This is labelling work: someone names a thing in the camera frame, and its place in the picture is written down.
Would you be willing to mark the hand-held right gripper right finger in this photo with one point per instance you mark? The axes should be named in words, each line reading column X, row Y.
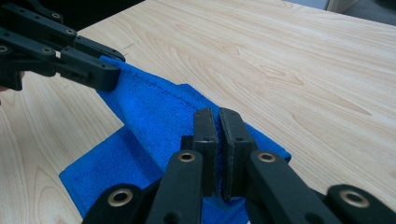
column 236, row 155

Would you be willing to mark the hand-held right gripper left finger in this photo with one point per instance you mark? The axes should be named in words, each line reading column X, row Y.
column 209, row 155

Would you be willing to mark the blue cloth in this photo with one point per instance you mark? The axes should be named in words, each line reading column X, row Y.
column 149, row 124

